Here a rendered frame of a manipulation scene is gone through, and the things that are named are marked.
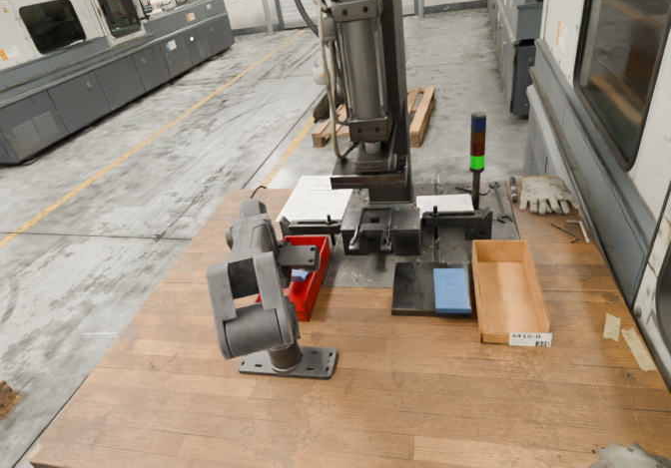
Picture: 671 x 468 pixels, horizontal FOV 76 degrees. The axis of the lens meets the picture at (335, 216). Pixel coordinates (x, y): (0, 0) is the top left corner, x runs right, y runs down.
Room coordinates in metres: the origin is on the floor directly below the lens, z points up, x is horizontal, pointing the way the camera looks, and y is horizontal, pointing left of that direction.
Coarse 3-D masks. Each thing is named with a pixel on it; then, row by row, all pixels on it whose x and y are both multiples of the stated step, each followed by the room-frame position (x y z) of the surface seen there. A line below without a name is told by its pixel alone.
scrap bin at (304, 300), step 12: (288, 240) 0.96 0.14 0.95; (300, 240) 0.95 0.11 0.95; (312, 240) 0.94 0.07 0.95; (324, 240) 0.93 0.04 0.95; (324, 252) 0.88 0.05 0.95; (324, 264) 0.86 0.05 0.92; (312, 276) 0.78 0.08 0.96; (288, 288) 0.81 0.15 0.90; (300, 288) 0.81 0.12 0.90; (312, 288) 0.75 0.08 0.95; (300, 300) 0.76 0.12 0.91; (312, 300) 0.74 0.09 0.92; (300, 312) 0.70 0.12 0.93; (312, 312) 0.72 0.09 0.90
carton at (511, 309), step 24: (480, 240) 0.79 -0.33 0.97; (504, 240) 0.77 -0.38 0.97; (480, 264) 0.78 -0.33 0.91; (504, 264) 0.76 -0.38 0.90; (528, 264) 0.70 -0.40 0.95; (480, 288) 0.64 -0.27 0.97; (504, 288) 0.69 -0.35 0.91; (528, 288) 0.68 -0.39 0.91; (480, 312) 0.58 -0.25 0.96; (504, 312) 0.62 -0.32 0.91; (528, 312) 0.61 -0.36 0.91; (480, 336) 0.56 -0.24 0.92; (504, 336) 0.55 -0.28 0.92; (528, 336) 0.53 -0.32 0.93
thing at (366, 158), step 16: (368, 144) 0.92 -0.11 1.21; (384, 144) 0.96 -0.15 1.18; (336, 160) 1.00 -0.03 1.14; (352, 160) 0.98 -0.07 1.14; (368, 160) 0.88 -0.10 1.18; (384, 160) 0.87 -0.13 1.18; (400, 160) 0.94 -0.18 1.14; (336, 176) 0.91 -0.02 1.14; (352, 176) 0.90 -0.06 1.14; (368, 176) 0.89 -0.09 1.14; (384, 176) 0.88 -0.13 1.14; (400, 176) 0.87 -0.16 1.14
